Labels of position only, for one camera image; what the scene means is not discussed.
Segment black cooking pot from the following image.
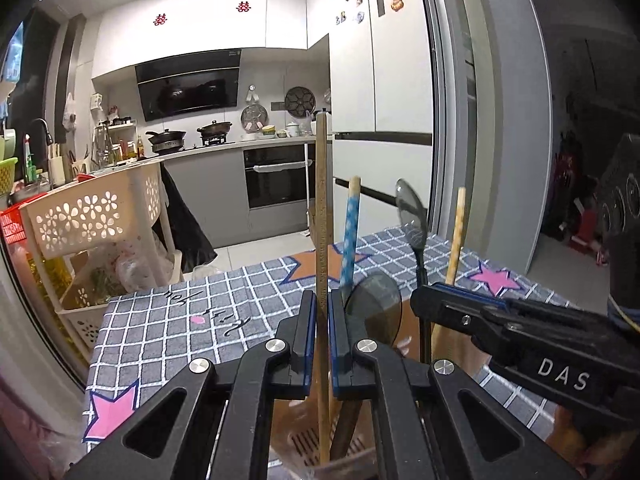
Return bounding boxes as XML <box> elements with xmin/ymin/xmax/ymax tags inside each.
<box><xmin>197</xmin><ymin>120</ymin><xmax>233</xmax><ymax>146</ymax></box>

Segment blue patterned chopstick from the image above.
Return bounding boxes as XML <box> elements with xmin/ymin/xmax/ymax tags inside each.
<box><xmin>330</xmin><ymin>176</ymin><xmax>362</xmax><ymax>461</ymax></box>

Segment grey kitchen counter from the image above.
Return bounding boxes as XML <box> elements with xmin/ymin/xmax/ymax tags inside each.
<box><xmin>160</xmin><ymin>135</ymin><xmax>331</xmax><ymax>248</ymax></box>

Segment black kitchen faucet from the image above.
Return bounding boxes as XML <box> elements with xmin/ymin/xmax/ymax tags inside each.
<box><xmin>25</xmin><ymin>118</ymin><xmax>53</xmax><ymax>171</ymax></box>

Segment white wall cabinets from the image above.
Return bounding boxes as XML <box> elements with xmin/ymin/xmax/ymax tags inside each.
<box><xmin>92</xmin><ymin>0</ymin><xmax>331</xmax><ymax>81</ymax></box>

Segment dark hanging cloth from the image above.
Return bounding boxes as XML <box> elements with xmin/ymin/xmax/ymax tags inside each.
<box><xmin>152</xmin><ymin>162</ymin><xmax>218</xmax><ymax>273</ymax></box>

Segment black range hood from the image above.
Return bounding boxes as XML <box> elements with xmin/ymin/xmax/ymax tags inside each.
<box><xmin>135</xmin><ymin>49</ymin><xmax>242</xmax><ymax>122</ymax></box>

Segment beige flower-cutout storage cart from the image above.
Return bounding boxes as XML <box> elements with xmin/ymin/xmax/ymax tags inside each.
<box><xmin>20</xmin><ymin>160</ymin><xmax>183</xmax><ymax>351</ymax></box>

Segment black wok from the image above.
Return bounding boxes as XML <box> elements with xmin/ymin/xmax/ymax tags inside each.
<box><xmin>146</xmin><ymin>129</ymin><xmax>187</xmax><ymax>153</ymax></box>

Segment white refrigerator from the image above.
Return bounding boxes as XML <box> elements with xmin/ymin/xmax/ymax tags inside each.
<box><xmin>328</xmin><ymin>0</ymin><xmax>436</xmax><ymax>261</ymax></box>

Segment knife block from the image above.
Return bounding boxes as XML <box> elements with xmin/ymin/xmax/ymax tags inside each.
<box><xmin>47</xmin><ymin>142</ymin><xmax>66</xmax><ymax>186</ymax></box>

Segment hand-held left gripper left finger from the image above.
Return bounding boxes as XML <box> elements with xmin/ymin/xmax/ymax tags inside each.
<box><xmin>62</xmin><ymin>290</ymin><xmax>318</xmax><ymax>480</ymax></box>

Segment red plastic basket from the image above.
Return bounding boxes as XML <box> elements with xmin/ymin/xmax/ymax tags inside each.
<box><xmin>0</xmin><ymin>205</ymin><xmax>28</xmax><ymax>246</ymax></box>

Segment grey checked tablecloth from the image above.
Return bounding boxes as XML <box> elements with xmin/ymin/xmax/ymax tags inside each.
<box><xmin>82</xmin><ymin>225</ymin><xmax>576</xmax><ymax>456</ymax></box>

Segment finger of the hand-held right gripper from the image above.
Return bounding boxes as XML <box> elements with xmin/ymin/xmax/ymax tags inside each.
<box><xmin>411</xmin><ymin>284</ymin><xmax>511</xmax><ymax>348</ymax></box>
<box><xmin>430</xmin><ymin>281</ymin><xmax>508</xmax><ymax>306</ymax></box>

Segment white hanging plastic bag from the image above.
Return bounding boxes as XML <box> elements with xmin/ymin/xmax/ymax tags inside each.
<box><xmin>62</xmin><ymin>92</ymin><xmax>78</xmax><ymax>133</ymax></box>

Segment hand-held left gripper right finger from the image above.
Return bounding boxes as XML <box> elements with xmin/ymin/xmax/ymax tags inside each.
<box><xmin>327</xmin><ymin>290</ymin><xmax>583</xmax><ymax>480</ymax></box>

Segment round silver steamer rack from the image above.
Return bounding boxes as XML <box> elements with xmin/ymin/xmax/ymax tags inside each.
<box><xmin>241</xmin><ymin>105</ymin><xmax>267</xmax><ymax>131</ymax></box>

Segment round dark wall tray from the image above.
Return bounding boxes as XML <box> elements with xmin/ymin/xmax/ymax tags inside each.
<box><xmin>285</xmin><ymin>86</ymin><xmax>315</xmax><ymax>115</ymax></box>

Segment black built-in oven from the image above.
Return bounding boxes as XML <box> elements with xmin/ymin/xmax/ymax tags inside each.
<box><xmin>243</xmin><ymin>146</ymin><xmax>313</xmax><ymax>211</ymax></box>

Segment white spice rack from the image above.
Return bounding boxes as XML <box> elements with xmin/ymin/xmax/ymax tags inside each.
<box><xmin>92</xmin><ymin>117</ymin><xmax>138</xmax><ymax>166</ymax></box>

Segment beige plastic utensil holder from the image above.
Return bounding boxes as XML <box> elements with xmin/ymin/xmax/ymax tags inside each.
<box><xmin>270</xmin><ymin>310</ymin><xmax>493</xmax><ymax>480</ymax></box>

